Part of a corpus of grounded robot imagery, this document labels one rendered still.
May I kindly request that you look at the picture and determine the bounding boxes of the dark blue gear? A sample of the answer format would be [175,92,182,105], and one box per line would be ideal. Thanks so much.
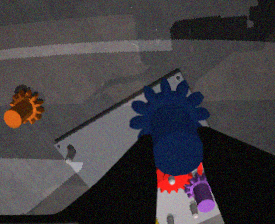
[129,77,210,176]

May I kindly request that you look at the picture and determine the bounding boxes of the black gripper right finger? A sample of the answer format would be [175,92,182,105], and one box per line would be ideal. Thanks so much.
[197,127,275,224]

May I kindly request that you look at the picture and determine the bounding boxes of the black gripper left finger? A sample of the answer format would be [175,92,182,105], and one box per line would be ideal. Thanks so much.
[0,133,157,224]

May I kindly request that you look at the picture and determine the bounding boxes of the red curved arrow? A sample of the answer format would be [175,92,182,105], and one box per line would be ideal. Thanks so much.
[197,163,204,176]

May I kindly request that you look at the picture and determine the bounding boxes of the red gear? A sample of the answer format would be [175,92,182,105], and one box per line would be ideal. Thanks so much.
[156,168,193,193]

